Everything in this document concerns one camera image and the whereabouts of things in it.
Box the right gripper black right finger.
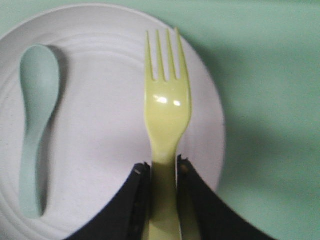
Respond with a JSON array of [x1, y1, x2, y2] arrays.
[[177, 155, 272, 240]]

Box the white round plate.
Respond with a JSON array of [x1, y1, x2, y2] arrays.
[[0, 3, 227, 240]]

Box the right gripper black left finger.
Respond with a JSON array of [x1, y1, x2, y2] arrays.
[[67, 163, 151, 240]]

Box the yellow plastic fork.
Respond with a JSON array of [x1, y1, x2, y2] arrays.
[[144, 32, 192, 240]]

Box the pale green plastic spoon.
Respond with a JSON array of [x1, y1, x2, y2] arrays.
[[19, 44, 61, 219]]

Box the light green serving tray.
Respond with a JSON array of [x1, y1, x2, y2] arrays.
[[0, 0, 320, 240]]

